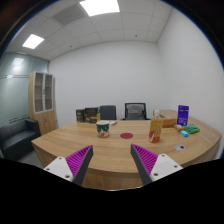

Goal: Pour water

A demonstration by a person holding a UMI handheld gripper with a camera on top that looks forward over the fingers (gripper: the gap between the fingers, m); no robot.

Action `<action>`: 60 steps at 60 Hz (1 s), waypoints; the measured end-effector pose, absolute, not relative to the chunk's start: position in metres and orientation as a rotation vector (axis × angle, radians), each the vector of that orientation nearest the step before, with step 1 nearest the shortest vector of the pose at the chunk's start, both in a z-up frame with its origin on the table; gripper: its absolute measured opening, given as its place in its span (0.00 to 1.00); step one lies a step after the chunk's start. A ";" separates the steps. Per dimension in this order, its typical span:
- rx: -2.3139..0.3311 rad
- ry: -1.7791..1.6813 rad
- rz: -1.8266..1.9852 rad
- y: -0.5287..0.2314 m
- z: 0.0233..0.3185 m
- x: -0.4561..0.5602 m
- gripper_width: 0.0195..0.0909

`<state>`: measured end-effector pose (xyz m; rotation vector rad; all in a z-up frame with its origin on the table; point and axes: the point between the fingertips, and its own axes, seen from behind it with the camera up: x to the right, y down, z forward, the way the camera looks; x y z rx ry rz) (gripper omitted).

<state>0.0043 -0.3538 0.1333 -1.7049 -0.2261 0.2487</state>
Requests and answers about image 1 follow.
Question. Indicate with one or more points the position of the tall black carton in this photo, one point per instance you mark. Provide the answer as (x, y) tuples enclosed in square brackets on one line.
[(80, 115)]

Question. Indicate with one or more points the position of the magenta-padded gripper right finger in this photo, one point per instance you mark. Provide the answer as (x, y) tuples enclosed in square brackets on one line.
[(146, 159)]

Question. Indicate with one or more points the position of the ceiling air vent grille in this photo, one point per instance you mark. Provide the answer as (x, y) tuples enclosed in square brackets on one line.
[(68, 14)]

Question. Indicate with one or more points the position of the green folded cloth pack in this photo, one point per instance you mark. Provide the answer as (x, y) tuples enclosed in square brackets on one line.
[(191, 129)]

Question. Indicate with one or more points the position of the black mesh-back office chair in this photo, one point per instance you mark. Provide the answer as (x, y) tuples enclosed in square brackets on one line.
[(135, 111)]

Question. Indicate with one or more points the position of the yellow drink bottle white cap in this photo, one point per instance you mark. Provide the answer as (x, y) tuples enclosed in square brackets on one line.
[(155, 131)]

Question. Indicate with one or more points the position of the white printed leaflet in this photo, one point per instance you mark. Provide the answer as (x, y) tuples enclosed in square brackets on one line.
[(113, 123)]

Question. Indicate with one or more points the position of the flat black carton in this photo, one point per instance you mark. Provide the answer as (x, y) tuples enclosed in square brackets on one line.
[(91, 110)]

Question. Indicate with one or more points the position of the flat round red coaster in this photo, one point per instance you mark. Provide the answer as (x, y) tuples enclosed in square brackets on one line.
[(126, 135)]

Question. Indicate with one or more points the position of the orange-brown wooden box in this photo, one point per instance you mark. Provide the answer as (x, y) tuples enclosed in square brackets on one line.
[(169, 122)]

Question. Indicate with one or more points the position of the green and red printed mug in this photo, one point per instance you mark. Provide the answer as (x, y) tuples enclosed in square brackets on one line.
[(102, 129)]

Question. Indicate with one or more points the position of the dark grey padded chair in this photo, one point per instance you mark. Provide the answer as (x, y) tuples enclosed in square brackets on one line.
[(107, 112)]

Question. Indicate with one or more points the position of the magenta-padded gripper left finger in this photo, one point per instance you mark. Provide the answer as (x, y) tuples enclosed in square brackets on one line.
[(77, 160)]

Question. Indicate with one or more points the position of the wooden glass-door shelf cabinet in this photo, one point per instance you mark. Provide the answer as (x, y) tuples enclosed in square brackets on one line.
[(42, 113)]

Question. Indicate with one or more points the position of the square ceiling light panel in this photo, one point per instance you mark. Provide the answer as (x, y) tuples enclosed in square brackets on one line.
[(32, 41), (100, 7)]

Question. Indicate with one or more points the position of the small light blue box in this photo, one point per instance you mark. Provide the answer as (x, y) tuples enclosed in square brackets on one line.
[(184, 133)]

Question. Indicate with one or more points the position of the purple upright box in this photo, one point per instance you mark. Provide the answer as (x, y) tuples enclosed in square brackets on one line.
[(182, 115)]

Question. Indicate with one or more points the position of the black leather sofa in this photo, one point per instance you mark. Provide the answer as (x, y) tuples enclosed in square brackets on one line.
[(16, 138)]

